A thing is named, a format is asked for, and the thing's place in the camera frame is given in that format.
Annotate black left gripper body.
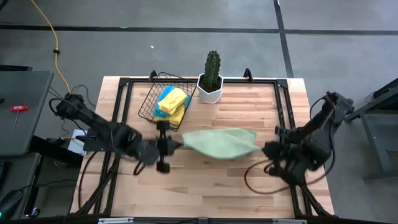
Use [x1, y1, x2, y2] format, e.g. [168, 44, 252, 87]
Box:
[156, 120, 175, 174]

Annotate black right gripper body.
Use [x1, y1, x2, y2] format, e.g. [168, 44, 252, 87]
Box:
[262, 126, 307, 177]

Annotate yellow microfiber towel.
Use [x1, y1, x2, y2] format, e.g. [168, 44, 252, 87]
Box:
[157, 87, 188, 114]
[154, 104, 186, 126]

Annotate black wire basket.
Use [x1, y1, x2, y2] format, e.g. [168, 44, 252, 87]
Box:
[138, 72, 198, 132]

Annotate light green microfiber towel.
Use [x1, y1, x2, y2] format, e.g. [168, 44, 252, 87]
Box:
[182, 127, 262, 160]

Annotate white plant pot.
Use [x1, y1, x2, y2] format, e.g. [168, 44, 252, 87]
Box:
[196, 73, 224, 104]

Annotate green cactus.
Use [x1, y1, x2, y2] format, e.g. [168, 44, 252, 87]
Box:
[203, 50, 221, 91]

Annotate white paper sheet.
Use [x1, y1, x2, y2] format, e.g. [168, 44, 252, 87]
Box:
[67, 129, 91, 154]

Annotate dark metal side stand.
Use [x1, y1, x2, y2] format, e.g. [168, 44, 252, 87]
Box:
[345, 77, 398, 181]

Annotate gray side table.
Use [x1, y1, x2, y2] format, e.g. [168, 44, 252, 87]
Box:
[0, 70, 54, 158]

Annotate black rounded floor object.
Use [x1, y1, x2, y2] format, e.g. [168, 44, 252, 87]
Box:
[0, 189, 24, 220]

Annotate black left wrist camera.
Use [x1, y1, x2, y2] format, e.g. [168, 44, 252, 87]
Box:
[138, 139, 161, 166]

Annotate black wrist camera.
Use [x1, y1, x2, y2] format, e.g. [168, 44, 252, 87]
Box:
[284, 158, 312, 186]
[138, 139, 161, 166]

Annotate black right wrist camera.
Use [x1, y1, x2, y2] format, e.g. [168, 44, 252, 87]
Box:
[284, 158, 312, 186]

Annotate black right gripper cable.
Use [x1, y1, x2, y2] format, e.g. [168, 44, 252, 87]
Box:
[244, 130, 336, 195]

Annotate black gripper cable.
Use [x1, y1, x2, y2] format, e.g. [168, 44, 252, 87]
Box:
[244, 130, 336, 195]
[132, 161, 147, 177]

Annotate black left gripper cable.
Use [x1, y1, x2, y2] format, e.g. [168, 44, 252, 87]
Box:
[132, 161, 147, 177]

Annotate black table frame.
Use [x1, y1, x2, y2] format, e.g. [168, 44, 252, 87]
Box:
[74, 68, 333, 218]

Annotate silver frame bracket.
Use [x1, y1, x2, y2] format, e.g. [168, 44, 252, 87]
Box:
[98, 217, 134, 224]
[272, 218, 308, 224]

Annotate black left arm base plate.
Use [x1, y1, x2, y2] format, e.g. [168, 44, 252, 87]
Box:
[75, 126, 129, 152]

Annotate black floor cable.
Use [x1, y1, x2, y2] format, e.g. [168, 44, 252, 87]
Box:
[48, 84, 97, 138]

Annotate orange extension cable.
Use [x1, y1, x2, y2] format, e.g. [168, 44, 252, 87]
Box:
[30, 0, 73, 94]

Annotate red-handled tool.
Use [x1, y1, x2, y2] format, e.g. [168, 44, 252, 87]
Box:
[9, 105, 30, 131]

